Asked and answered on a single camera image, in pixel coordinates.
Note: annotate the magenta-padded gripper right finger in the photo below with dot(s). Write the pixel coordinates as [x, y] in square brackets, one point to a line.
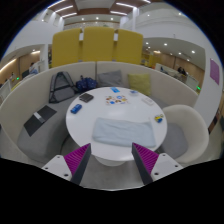
[148, 160]

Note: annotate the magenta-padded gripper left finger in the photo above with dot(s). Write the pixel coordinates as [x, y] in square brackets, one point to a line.
[76, 160]

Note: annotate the light blue towel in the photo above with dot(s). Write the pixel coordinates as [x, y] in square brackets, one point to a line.
[123, 133]

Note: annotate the grey armchair seat cushion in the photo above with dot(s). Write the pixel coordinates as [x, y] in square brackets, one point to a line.
[176, 140]

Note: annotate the yellow blue toy figure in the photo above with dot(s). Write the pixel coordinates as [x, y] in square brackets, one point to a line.
[159, 118]

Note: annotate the small blue box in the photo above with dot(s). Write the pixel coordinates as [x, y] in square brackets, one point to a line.
[76, 108]

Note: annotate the white armchair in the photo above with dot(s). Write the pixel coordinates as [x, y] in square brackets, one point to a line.
[190, 123]

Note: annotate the flat white box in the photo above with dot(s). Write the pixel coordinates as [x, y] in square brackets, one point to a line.
[147, 101]

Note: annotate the dark grey wallet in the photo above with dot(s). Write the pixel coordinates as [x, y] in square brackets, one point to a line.
[86, 97]

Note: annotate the colourful sticker sheet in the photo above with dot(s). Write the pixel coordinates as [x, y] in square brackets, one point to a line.
[116, 100]

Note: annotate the small white blue pack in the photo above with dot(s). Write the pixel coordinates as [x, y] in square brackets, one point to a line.
[133, 92]

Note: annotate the grey mesh backpack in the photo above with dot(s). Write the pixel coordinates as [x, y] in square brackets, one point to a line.
[61, 88]

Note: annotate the navy patterned bag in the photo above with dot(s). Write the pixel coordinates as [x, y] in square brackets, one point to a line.
[86, 84]

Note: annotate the yellow-green cushion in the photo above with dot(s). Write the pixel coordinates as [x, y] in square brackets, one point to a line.
[140, 83]

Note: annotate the curved beige sofa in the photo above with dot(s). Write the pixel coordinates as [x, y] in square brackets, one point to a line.
[20, 106]

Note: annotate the blue card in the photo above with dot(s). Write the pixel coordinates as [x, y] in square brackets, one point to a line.
[115, 89]

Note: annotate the person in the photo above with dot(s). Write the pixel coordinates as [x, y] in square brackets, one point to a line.
[182, 70]

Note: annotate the ceiling lights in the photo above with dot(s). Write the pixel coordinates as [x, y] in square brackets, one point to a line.
[65, 8]

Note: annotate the magenta wall poster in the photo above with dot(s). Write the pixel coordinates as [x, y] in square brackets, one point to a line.
[214, 71]

